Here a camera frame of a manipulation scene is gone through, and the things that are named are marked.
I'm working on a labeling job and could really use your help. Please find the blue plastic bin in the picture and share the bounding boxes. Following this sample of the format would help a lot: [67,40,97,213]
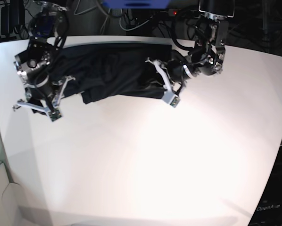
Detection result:
[103,0,170,9]

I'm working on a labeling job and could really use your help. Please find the black adapters on floor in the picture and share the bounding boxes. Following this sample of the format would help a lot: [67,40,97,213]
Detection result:
[0,0,29,42]

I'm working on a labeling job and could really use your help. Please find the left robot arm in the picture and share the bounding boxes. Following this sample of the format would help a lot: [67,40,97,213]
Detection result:
[144,0,235,107]

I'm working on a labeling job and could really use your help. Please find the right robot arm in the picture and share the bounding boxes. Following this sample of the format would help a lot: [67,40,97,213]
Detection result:
[13,0,74,121]

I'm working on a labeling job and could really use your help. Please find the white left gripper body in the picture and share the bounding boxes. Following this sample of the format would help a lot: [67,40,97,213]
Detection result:
[145,57,186,108]

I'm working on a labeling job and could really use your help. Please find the dark navy T-shirt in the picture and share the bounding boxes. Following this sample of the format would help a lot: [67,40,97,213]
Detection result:
[31,42,172,115]

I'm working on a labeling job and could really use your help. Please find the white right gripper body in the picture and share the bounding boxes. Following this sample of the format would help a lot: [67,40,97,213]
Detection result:
[12,76,75,122]

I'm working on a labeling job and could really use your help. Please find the black OpenArm computer case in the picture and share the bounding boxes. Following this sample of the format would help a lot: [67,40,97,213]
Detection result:
[249,146,282,226]

